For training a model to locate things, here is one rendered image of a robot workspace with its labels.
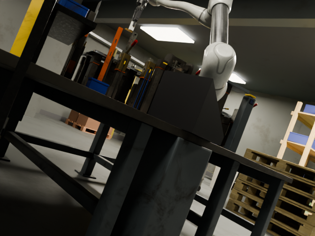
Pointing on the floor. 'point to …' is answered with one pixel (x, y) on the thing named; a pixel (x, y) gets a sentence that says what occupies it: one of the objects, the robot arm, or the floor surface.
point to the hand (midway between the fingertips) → (132, 25)
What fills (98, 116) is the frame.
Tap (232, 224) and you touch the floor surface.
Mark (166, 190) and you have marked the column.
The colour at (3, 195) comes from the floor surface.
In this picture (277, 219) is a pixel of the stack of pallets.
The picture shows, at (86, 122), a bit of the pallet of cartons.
